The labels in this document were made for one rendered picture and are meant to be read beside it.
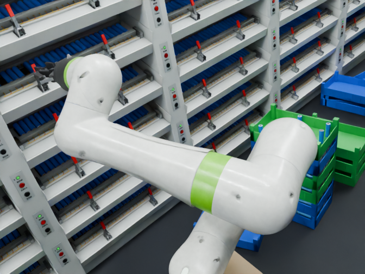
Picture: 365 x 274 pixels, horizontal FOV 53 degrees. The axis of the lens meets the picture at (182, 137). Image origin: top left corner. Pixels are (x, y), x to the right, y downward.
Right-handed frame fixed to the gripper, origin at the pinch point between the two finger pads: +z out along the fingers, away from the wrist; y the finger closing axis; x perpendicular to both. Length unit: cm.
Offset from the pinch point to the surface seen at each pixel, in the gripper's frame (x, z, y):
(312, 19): -40, 22, 165
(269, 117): -58, -8, 81
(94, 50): -3.7, 15.6, 23.3
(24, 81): -3.6, 15.5, -3.9
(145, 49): -10.2, 10.5, 40.9
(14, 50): 7.3, 8.0, -4.0
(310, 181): -76, -34, 69
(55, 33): 7.4, 7.9, 9.7
